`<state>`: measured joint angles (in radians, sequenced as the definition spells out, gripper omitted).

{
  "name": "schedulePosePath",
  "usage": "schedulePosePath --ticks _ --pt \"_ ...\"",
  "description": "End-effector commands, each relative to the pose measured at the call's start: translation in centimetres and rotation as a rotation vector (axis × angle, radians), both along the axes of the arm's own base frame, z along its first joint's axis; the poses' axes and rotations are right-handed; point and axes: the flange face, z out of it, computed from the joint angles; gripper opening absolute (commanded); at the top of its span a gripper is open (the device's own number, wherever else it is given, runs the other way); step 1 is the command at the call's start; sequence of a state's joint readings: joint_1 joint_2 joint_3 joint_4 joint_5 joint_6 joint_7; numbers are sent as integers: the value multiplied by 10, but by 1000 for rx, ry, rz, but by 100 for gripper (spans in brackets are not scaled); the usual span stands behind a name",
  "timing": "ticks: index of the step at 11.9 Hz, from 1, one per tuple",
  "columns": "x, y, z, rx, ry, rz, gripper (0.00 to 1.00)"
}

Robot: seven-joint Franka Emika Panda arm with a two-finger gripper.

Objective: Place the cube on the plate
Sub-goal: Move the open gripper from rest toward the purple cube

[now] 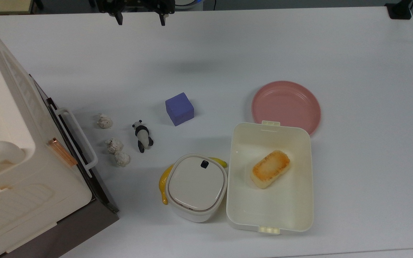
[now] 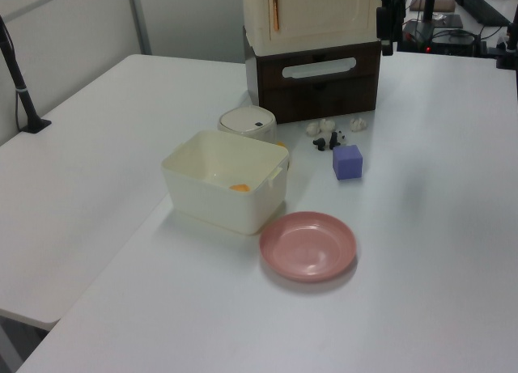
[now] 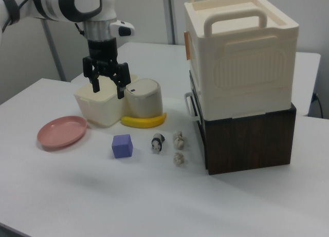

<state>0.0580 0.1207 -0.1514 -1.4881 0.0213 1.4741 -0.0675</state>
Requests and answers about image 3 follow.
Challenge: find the cream open lunch box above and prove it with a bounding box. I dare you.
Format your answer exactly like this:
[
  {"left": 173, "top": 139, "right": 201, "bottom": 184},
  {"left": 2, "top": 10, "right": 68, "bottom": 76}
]
[{"left": 74, "top": 74, "right": 140, "bottom": 129}]

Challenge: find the pink plate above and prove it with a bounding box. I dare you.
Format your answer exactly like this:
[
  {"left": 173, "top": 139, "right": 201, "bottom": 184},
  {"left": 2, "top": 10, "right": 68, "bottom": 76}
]
[{"left": 36, "top": 115, "right": 88, "bottom": 152}]

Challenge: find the grey metal frame post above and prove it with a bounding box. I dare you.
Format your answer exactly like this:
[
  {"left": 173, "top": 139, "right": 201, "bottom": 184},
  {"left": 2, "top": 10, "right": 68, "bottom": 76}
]
[
  {"left": 166, "top": 0, "right": 178, "bottom": 45},
  {"left": 41, "top": 20, "right": 66, "bottom": 81}
]

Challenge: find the panda toy figure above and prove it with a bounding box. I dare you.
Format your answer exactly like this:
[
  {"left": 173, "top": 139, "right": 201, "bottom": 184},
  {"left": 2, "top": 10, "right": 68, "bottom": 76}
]
[{"left": 151, "top": 133, "right": 166, "bottom": 155}]

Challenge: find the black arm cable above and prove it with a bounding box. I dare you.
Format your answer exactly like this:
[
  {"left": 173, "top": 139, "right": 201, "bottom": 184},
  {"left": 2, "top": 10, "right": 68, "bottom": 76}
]
[{"left": 0, "top": 0, "right": 33, "bottom": 34}]

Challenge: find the copper latch strip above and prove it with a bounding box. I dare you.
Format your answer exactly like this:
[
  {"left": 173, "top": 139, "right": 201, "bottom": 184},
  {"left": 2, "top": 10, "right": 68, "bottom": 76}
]
[{"left": 184, "top": 30, "right": 193, "bottom": 61}]

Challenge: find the black wall cable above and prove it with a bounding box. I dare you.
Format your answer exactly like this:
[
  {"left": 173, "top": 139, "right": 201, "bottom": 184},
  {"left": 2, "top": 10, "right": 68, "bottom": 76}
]
[{"left": 312, "top": 92, "right": 324, "bottom": 118}]

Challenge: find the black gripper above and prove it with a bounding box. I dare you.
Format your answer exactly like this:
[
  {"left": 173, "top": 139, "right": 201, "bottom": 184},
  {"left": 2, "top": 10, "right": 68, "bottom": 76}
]
[{"left": 82, "top": 38, "right": 132, "bottom": 100}]

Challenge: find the white toy oven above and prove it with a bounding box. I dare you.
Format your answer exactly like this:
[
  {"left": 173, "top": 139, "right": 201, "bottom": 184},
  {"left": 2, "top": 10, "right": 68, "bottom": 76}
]
[{"left": 184, "top": 0, "right": 300, "bottom": 120}]

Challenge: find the yellow banana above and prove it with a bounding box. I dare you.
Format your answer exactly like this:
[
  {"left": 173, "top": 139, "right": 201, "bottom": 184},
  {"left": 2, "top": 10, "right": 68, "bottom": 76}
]
[{"left": 120, "top": 112, "right": 168, "bottom": 129}]

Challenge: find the purple cube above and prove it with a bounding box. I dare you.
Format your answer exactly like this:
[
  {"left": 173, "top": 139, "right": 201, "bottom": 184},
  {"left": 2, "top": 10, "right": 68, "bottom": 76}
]
[{"left": 111, "top": 134, "right": 134, "bottom": 159}]

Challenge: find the cream lidded rounded container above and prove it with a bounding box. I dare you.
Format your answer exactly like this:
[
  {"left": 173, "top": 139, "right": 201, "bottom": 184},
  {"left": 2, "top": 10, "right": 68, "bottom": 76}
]
[{"left": 125, "top": 78, "right": 165, "bottom": 119}]

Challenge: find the dark wood drawer cabinet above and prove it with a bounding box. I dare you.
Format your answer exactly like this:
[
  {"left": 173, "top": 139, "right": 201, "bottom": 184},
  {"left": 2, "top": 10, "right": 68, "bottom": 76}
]
[{"left": 189, "top": 69, "right": 297, "bottom": 176}]

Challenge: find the white drawer handle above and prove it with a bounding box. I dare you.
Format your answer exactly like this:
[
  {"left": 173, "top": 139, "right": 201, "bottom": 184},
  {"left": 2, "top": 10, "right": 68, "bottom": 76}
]
[{"left": 184, "top": 92, "right": 202, "bottom": 123}]

